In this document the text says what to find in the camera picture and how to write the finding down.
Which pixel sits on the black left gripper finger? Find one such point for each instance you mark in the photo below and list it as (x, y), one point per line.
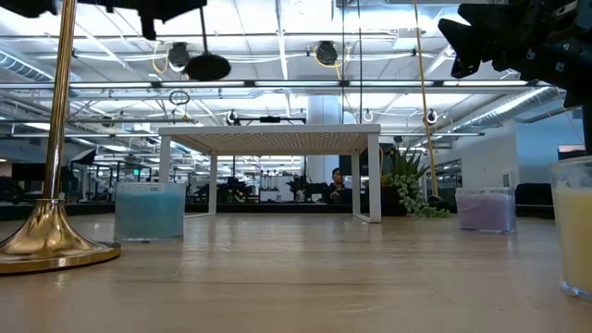
(149, 28)

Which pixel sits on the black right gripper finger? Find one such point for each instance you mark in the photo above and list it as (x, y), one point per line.
(469, 46)
(518, 14)

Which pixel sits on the black candlestick holder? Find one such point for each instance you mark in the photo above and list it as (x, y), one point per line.
(207, 68)

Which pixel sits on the purple candle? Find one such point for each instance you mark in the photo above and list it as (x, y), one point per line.
(485, 210)

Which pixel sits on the yellow candle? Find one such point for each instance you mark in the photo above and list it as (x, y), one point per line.
(578, 231)

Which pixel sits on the blue candle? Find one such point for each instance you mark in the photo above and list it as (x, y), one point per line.
(148, 213)

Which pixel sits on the gold candlestick holder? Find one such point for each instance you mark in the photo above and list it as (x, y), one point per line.
(48, 231)

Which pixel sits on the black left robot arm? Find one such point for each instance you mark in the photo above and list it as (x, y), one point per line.
(28, 7)

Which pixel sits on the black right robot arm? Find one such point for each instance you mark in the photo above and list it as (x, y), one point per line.
(587, 129)

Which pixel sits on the green potted succulent plant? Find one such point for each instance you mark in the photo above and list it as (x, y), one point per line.
(407, 180)

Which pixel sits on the white perforated metal shelf riser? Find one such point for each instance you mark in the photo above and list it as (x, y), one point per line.
(277, 129)

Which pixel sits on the person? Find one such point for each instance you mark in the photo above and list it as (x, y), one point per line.
(336, 178)

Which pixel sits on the wall monitor screen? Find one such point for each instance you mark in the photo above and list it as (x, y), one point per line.
(571, 152)

